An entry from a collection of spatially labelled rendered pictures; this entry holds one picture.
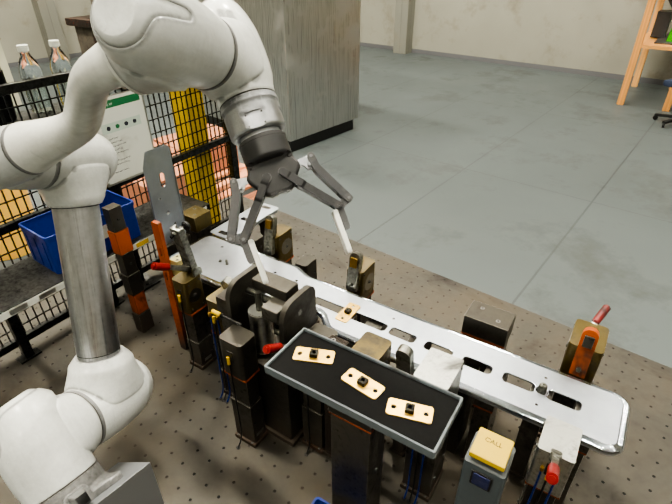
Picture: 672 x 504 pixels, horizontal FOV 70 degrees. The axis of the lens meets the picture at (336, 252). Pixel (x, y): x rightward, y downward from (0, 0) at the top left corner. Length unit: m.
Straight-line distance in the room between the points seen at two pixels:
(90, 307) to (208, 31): 0.80
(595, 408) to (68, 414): 1.18
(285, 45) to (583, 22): 5.99
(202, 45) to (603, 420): 1.08
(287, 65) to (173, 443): 4.08
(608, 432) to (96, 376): 1.16
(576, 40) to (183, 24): 9.30
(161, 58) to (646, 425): 1.57
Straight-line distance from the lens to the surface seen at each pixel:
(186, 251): 1.44
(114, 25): 0.62
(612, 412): 1.28
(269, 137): 0.73
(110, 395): 1.32
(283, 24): 4.98
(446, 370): 1.08
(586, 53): 9.75
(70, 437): 1.26
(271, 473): 1.41
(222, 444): 1.48
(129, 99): 1.93
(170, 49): 0.63
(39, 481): 1.24
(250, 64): 0.74
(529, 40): 10.00
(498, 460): 0.90
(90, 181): 1.22
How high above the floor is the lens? 1.88
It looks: 32 degrees down
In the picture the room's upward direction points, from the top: straight up
